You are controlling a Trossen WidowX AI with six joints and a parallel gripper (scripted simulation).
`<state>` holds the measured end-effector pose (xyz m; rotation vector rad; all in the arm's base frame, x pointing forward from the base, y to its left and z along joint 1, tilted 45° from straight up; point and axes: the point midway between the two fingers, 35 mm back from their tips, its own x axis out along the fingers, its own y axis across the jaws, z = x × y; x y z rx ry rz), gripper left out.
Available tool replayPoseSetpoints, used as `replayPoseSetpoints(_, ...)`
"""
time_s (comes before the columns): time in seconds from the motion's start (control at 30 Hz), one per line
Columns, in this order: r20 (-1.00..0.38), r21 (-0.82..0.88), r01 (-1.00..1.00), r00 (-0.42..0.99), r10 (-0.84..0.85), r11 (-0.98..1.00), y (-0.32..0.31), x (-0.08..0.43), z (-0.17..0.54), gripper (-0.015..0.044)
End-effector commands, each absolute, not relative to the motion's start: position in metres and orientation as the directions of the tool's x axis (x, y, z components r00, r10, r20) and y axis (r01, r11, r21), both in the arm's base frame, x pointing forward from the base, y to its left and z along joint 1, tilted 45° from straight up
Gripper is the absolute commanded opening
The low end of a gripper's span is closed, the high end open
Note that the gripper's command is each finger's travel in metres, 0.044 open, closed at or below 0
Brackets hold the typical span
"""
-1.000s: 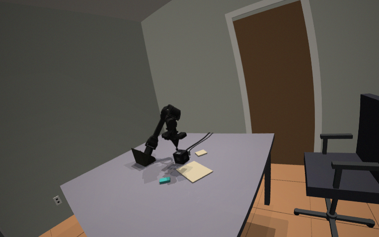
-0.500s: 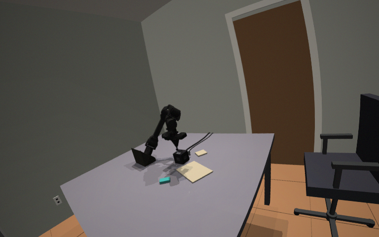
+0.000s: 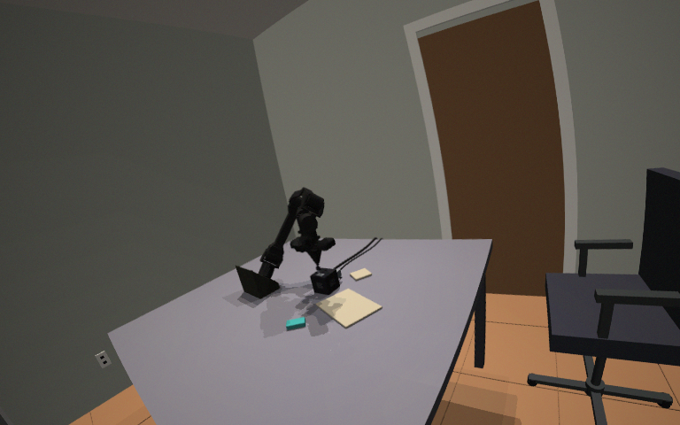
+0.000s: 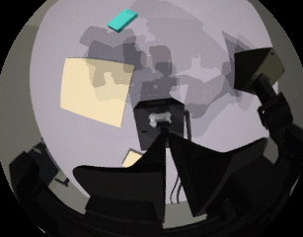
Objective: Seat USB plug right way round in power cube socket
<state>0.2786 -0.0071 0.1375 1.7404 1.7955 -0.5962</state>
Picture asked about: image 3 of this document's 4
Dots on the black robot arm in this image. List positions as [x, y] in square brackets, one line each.
[304, 209]

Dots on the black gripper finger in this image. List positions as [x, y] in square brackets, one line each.
[310, 254]
[317, 255]

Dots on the black cable with grey plug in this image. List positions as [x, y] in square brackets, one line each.
[339, 270]

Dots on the beige flat rectangular panel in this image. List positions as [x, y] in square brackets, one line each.
[348, 307]

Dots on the beige flat square block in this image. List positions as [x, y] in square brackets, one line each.
[362, 273]

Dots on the turquoise rectangular block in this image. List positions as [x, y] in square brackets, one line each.
[296, 323]

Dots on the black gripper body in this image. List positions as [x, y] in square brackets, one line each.
[321, 245]

